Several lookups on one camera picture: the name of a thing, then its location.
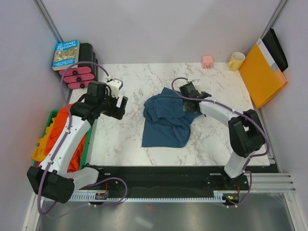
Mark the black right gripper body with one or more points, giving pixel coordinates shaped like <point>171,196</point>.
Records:
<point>200,93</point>

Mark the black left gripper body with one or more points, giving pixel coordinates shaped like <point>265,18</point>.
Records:
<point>109,107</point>

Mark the blue t shirt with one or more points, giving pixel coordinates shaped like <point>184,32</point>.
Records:
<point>166,123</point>

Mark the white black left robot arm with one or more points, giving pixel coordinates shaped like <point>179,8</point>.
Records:
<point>51,179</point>

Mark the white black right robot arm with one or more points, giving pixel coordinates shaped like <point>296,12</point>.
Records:
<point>246,133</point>

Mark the pink cube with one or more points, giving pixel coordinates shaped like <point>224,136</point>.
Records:
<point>207,62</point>

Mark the black pink drawer unit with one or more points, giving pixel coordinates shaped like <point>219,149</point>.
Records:
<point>79,77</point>

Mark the orange t shirt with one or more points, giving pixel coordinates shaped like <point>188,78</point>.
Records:
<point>58,125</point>

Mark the yellow mug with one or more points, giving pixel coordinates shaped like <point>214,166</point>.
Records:
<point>236,61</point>

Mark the green plastic crate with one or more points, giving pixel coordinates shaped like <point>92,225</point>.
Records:
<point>48,129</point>

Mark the treehouse paperback book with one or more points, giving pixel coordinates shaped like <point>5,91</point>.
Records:
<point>65,55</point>

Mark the orange folder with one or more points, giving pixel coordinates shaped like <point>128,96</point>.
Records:
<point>261,82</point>

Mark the white grey document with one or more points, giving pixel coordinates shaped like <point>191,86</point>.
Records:
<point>268,57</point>

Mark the yellow t shirt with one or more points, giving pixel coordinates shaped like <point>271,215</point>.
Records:
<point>38,154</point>

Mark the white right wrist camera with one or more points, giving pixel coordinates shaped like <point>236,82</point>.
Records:
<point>197,84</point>

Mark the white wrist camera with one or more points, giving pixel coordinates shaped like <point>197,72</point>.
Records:
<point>197,84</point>
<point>115,85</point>

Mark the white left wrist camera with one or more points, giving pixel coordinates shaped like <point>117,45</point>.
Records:
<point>115,85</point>

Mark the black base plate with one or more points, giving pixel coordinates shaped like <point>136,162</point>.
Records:
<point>164,182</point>

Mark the white slotted cable duct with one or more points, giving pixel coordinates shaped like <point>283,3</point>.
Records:
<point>99,197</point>

